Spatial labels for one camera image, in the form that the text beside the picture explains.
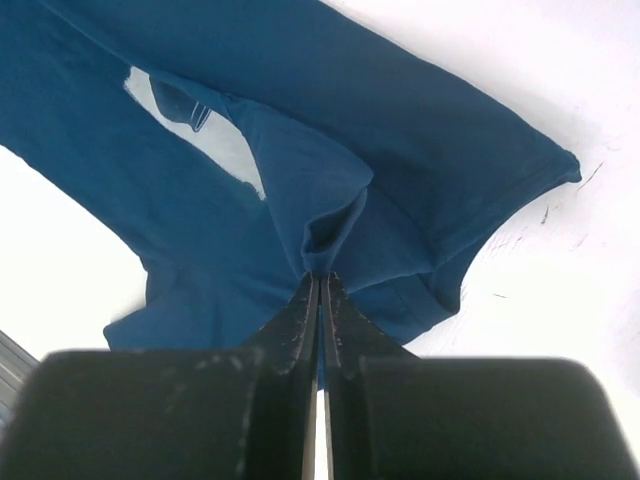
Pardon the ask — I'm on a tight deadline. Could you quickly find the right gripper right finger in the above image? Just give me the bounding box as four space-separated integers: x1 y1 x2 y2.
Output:
321 275 639 479

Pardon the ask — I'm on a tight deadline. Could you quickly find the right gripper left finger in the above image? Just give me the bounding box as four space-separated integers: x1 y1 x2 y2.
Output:
1 275 320 479

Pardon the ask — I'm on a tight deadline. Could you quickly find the blue t-shirt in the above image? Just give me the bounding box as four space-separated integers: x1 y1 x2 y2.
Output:
1 1 581 350

